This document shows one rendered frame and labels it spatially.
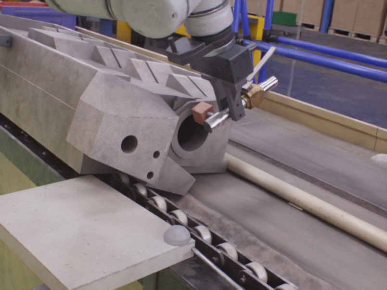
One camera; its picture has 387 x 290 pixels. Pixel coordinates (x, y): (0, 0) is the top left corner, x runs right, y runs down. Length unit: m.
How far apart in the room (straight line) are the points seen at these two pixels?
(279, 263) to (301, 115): 0.84
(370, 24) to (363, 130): 9.65
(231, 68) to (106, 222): 0.33
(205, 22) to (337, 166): 0.60
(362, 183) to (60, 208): 0.70
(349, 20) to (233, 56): 10.53
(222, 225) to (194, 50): 0.32
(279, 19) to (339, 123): 9.02
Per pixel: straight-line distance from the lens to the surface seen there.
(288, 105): 1.66
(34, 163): 1.19
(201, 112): 1.01
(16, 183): 1.33
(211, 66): 0.94
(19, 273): 1.46
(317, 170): 1.28
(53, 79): 1.08
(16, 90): 1.26
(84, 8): 0.83
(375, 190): 1.23
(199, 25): 0.89
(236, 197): 1.07
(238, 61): 0.91
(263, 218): 1.00
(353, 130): 1.53
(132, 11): 0.76
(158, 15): 0.75
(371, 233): 0.97
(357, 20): 11.30
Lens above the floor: 1.20
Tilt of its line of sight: 20 degrees down
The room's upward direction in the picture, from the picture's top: 6 degrees clockwise
